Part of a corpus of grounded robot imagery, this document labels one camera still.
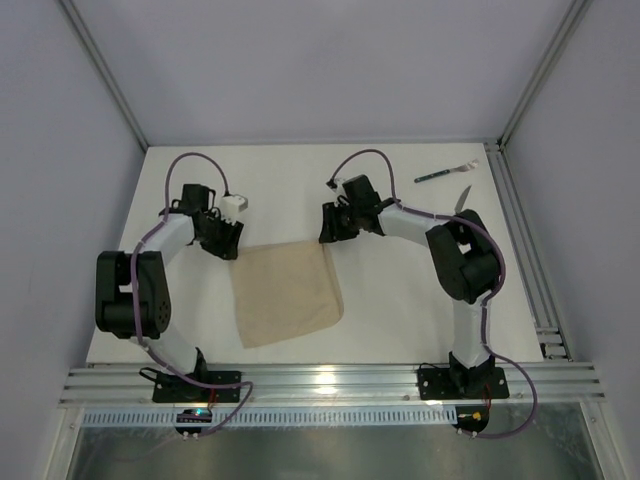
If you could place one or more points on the beige cloth napkin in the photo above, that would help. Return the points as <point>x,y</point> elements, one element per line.
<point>284,291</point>

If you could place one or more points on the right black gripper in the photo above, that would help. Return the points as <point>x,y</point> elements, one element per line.
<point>338,221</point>

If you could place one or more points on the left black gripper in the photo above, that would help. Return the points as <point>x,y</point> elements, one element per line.
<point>220,232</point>

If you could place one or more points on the aluminium frame post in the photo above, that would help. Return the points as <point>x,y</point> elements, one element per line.
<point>551,55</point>
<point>93,53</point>

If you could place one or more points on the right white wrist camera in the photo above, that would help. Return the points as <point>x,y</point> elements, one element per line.
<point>336,185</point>

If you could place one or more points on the aluminium right side rail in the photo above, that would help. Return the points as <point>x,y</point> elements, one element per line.
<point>545,313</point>

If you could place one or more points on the aluminium rail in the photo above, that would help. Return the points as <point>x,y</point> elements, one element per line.
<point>321,384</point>
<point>545,313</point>

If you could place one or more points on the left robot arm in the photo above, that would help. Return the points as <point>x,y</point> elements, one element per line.
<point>133,301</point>

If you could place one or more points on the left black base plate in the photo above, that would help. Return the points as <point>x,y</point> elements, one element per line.
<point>216,386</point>

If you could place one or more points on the left aluminium frame post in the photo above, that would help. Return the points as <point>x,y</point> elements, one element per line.
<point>93,53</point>

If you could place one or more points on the slotted grey cable duct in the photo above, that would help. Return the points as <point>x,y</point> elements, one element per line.
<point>331,416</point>

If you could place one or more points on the aluminium front rail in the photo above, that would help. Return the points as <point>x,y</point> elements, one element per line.
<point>321,384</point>

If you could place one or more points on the right controller board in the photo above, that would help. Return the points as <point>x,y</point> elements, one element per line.
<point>471,420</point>

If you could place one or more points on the right aluminium frame post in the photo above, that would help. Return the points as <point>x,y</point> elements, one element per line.
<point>551,55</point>

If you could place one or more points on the green handled fork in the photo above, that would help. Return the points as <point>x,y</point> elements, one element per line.
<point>458,169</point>

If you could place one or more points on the green handled knife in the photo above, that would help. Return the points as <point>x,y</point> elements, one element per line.
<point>462,199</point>

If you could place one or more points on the left controller board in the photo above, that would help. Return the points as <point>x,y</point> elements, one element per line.
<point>193,421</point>

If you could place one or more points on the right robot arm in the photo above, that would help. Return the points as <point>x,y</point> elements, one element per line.
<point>467,262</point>

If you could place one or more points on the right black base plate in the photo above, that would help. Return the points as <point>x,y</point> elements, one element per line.
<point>444,383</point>

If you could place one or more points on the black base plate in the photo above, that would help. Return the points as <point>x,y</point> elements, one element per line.
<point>216,386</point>
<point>444,383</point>

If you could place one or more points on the controller board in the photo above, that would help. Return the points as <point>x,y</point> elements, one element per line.
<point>471,420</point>
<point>193,421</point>

